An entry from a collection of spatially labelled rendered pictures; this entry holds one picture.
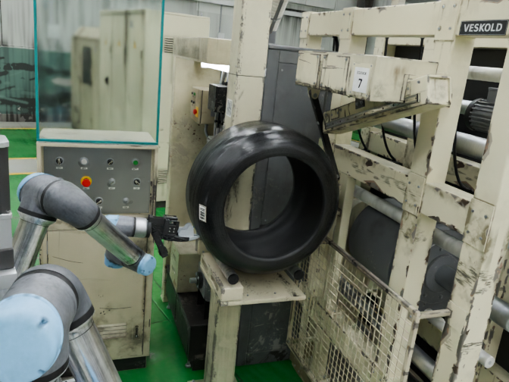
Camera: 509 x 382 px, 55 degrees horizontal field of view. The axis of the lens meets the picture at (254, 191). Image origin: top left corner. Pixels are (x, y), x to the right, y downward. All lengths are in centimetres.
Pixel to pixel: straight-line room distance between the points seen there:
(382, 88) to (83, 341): 117
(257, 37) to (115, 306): 154
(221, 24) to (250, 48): 995
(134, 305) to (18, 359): 193
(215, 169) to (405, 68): 73
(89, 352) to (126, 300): 171
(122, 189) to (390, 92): 142
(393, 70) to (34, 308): 128
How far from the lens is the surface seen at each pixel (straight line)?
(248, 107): 213
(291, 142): 181
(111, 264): 188
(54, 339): 81
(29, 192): 161
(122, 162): 248
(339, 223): 241
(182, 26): 528
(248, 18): 211
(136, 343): 285
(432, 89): 166
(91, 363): 101
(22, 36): 1069
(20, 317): 80
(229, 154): 176
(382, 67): 166
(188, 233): 190
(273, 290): 209
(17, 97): 1068
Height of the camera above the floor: 175
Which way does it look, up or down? 16 degrees down
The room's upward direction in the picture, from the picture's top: 6 degrees clockwise
